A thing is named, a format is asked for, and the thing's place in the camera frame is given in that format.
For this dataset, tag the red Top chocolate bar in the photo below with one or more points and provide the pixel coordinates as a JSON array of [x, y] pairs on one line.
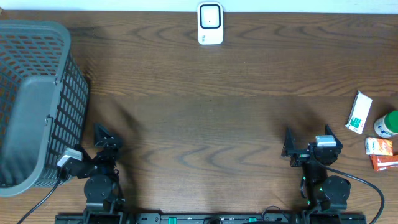
[[383, 162]]

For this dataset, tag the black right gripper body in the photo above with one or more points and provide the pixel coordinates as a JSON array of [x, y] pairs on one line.
[[301, 158]]

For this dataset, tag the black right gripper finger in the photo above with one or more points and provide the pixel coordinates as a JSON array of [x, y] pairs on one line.
[[288, 147], [329, 132]]

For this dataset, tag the white green carton box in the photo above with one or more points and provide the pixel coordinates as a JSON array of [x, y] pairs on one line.
[[359, 113]]

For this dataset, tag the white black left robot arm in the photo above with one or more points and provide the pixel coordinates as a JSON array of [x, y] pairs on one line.
[[104, 198]]

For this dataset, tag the grey plastic shopping basket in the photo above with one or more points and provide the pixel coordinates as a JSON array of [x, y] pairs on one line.
[[44, 99]]

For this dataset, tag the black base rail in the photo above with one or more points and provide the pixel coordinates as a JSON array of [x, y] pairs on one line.
[[156, 218]]

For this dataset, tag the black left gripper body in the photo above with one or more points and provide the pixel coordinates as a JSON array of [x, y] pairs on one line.
[[103, 163]]

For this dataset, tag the orange white snack packet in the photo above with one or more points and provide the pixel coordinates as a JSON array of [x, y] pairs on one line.
[[379, 147]]

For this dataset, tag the green lid white jar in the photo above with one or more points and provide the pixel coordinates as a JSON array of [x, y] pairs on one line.
[[386, 126]]

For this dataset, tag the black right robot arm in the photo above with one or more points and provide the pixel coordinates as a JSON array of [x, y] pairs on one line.
[[326, 195]]

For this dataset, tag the white barcode scanner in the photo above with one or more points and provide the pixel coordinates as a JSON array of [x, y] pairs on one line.
[[210, 23]]

